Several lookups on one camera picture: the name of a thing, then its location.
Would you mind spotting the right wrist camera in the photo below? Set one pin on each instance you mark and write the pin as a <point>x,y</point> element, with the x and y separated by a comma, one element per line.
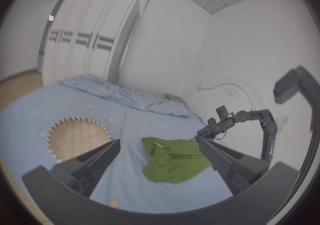
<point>211,121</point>

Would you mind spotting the round woven basket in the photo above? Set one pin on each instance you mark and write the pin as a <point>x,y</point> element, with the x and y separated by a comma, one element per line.
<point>75,139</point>

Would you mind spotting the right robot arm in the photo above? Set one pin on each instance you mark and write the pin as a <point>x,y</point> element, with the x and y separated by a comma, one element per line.
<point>268,139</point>

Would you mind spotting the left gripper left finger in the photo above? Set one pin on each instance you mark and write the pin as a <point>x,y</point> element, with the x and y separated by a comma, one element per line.
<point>85,169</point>

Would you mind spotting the pale blue quilt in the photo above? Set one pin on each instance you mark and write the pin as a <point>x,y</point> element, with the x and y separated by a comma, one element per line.
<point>112,91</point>

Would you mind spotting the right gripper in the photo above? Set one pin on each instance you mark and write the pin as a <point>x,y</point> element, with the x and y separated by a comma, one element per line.
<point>223,125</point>

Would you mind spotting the green shorts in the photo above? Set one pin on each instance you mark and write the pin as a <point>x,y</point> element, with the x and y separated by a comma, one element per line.
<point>175,166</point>

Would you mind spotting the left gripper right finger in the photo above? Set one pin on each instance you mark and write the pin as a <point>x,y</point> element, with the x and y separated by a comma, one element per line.
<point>232,166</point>

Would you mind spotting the grey bedside table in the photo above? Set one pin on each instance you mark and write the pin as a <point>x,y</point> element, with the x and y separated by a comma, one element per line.
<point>175,97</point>

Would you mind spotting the white wardrobe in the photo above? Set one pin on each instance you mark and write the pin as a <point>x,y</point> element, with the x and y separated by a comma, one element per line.
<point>82,44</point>

